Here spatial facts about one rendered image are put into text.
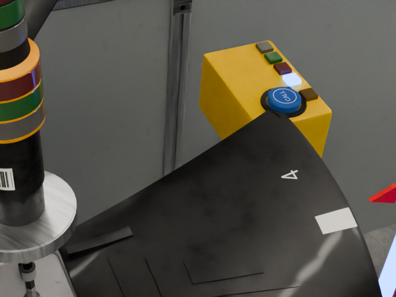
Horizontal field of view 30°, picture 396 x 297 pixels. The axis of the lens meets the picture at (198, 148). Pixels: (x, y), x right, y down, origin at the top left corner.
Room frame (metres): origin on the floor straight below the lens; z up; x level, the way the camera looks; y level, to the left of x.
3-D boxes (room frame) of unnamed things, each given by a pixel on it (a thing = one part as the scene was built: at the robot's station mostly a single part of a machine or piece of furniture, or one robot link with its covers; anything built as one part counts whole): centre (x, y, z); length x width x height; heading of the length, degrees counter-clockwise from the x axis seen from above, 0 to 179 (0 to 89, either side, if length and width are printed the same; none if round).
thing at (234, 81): (0.73, -0.08, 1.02); 0.16 x 0.10 x 0.11; 28
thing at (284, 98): (0.69, -0.10, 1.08); 0.04 x 0.04 x 0.02
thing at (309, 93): (0.71, -0.13, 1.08); 0.02 x 0.02 x 0.01; 28
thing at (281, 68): (0.75, -0.10, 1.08); 0.02 x 0.02 x 0.01; 28
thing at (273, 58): (0.78, -0.09, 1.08); 0.02 x 0.02 x 0.01; 28
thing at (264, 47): (0.80, -0.07, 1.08); 0.02 x 0.02 x 0.01; 28
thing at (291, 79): (0.73, -0.11, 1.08); 0.02 x 0.02 x 0.01; 28
